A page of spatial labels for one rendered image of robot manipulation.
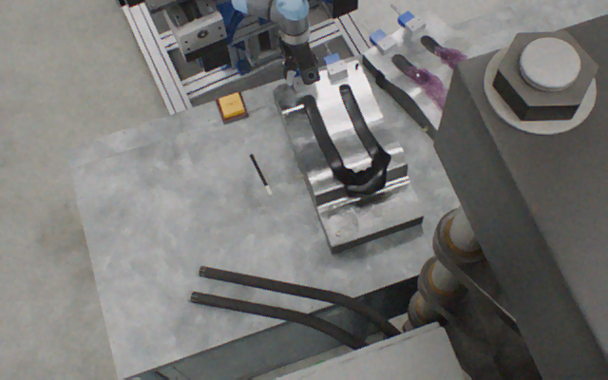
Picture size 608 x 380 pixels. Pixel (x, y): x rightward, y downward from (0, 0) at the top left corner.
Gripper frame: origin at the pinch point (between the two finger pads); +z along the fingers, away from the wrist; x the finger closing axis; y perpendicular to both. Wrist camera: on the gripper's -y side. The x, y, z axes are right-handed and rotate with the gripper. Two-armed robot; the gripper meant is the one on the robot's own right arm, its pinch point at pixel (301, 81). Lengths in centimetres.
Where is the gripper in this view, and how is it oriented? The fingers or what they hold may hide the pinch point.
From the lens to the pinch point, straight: 206.8
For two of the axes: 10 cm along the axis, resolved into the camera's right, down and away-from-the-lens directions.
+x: -9.4, 3.2, -0.9
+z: 0.5, 4.0, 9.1
